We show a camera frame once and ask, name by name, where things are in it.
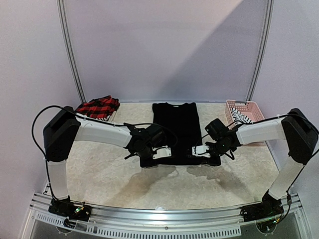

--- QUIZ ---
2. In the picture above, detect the black t-shirt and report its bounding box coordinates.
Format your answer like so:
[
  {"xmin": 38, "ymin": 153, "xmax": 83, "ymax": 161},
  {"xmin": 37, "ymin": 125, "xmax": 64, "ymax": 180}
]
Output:
[{"xmin": 140, "ymin": 103, "xmax": 221, "ymax": 168}]

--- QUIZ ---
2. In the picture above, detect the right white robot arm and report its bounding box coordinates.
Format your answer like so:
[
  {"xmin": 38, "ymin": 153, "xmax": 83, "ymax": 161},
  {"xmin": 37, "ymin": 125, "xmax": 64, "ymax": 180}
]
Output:
[{"xmin": 205, "ymin": 108, "xmax": 319, "ymax": 217}]

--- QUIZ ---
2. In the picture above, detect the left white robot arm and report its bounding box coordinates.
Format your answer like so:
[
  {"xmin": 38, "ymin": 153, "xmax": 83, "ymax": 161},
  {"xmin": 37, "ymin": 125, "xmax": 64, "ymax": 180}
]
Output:
[{"xmin": 43, "ymin": 107, "xmax": 171, "ymax": 216}]

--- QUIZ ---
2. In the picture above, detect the black white striped garment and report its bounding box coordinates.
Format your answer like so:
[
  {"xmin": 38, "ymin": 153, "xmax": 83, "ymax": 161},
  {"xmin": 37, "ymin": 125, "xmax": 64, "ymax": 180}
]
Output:
[{"xmin": 231, "ymin": 108, "xmax": 253, "ymax": 124}]

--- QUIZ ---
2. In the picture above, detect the pink plastic basket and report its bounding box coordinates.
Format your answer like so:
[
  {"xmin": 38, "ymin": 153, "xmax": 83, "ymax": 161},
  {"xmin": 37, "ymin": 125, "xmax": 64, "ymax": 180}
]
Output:
[{"xmin": 225, "ymin": 100, "xmax": 265, "ymax": 129}]

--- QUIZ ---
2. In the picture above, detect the white folded garment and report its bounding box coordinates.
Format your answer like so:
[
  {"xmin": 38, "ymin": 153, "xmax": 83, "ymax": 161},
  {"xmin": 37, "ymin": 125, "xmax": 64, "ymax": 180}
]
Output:
[{"xmin": 104, "ymin": 111, "xmax": 117, "ymax": 122}]

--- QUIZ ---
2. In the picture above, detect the red black plaid shirt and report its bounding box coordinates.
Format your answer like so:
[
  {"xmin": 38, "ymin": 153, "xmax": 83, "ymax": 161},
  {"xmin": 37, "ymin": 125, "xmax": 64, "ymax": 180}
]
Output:
[{"xmin": 75, "ymin": 95, "xmax": 120, "ymax": 121}]

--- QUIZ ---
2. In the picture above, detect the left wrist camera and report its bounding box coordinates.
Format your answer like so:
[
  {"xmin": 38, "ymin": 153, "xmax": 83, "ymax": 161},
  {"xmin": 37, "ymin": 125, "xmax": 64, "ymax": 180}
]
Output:
[{"xmin": 152, "ymin": 146, "xmax": 171, "ymax": 159}]

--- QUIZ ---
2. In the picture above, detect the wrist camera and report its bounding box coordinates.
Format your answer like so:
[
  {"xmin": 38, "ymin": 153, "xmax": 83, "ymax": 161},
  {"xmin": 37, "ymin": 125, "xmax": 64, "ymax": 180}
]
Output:
[
  {"xmin": 191, "ymin": 145, "xmax": 210, "ymax": 158},
  {"xmin": 152, "ymin": 146, "xmax": 171, "ymax": 159}
]

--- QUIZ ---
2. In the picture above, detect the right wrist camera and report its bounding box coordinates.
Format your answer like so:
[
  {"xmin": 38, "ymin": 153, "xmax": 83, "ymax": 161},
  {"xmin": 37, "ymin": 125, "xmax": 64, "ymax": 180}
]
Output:
[{"xmin": 191, "ymin": 145, "xmax": 210, "ymax": 158}]

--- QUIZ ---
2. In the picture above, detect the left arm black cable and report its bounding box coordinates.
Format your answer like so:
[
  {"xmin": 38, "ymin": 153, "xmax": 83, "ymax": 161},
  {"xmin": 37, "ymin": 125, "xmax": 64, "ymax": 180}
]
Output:
[{"xmin": 31, "ymin": 105, "xmax": 179, "ymax": 200}]

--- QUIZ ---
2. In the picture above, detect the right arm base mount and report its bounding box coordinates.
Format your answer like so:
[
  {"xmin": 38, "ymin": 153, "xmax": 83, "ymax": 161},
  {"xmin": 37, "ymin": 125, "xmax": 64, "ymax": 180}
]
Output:
[{"xmin": 240, "ymin": 191, "xmax": 292, "ymax": 224}]

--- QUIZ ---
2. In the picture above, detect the aluminium front rail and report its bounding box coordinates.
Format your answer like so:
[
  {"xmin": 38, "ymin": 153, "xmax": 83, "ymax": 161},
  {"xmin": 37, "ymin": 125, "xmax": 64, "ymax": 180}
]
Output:
[{"xmin": 22, "ymin": 193, "xmax": 312, "ymax": 239}]

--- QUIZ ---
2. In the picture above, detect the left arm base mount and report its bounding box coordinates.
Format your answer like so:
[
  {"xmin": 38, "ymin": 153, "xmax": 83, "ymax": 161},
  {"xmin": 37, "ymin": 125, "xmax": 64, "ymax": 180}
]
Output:
[{"xmin": 48, "ymin": 197, "xmax": 92, "ymax": 222}]

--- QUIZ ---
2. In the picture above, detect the right aluminium frame post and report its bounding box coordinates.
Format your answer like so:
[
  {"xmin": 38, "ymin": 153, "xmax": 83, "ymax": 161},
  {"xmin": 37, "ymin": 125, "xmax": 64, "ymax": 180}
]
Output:
[{"xmin": 246, "ymin": 0, "xmax": 274, "ymax": 101}]

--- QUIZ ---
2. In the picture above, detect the aluminium frame post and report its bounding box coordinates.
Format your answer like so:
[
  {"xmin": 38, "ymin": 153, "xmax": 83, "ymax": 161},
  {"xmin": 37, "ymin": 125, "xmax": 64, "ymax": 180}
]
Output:
[
  {"xmin": 57, "ymin": 0, "xmax": 86, "ymax": 103},
  {"xmin": 246, "ymin": 0, "xmax": 274, "ymax": 101}
]

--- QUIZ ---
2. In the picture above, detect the left aluminium frame post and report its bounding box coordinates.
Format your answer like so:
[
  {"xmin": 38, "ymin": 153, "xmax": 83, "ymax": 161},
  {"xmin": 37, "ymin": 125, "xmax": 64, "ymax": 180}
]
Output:
[{"xmin": 57, "ymin": 0, "xmax": 86, "ymax": 103}]

